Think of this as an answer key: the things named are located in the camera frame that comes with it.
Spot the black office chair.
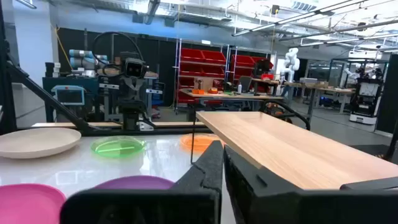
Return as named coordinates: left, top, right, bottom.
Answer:
left=238, top=75, right=253, bottom=93

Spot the black partition panel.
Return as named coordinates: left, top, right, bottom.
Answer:
left=374, top=54, right=398, bottom=134

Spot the black floor cable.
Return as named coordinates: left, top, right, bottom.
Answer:
left=260, top=99, right=312, bottom=131

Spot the wide red bin rack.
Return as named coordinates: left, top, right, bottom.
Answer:
left=175, top=39, right=229, bottom=111

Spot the wooden shelf with black legs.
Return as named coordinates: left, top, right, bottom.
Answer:
left=190, top=111, right=398, bottom=190

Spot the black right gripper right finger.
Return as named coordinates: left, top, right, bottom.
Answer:
left=223, top=145, right=398, bottom=224

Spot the black mobile robot white base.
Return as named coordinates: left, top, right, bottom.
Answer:
left=343, top=67, right=385, bottom=125

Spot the dark blue cabinet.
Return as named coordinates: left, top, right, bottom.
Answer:
left=42, top=76, right=100, bottom=123

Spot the narrow red bin rack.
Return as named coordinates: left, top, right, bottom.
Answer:
left=228, top=46, right=276, bottom=94

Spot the pink plate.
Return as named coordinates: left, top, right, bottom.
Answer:
left=0, top=183, right=67, bottom=224

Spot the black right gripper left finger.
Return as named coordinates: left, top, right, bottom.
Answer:
left=60, top=140, right=224, bottom=224

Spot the black desktop machine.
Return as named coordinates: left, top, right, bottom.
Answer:
left=253, top=58, right=274, bottom=80

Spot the yellow hanging cable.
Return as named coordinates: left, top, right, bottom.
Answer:
left=54, top=26, right=74, bottom=71

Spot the black metal rig frame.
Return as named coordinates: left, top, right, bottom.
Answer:
left=0, top=0, right=215, bottom=136

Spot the beige plate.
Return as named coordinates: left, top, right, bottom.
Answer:
left=0, top=127, right=82, bottom=160

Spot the teach pendant with screen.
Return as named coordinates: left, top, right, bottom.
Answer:
left=51, top=85, right=86, bottom=106

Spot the long wooden table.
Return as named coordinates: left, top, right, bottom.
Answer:
left=282, top=81, right=357, bottom=116

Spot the purple plate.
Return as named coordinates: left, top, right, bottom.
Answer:
left=93, top=175, right=175, bottom=190

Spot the wooden workbench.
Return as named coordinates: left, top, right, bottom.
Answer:
left=179, top=88, right=284, bottom=122

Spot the dark ceiling light fixture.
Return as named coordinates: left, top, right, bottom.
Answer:
left=143, top=0, right=161, bottom=25

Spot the orange and black floor machine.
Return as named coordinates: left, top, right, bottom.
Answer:
left=266, top=104, right=293, bottom=124

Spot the translucent green plate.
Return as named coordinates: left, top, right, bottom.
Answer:
left=90, top=135, right=147, bottom=158

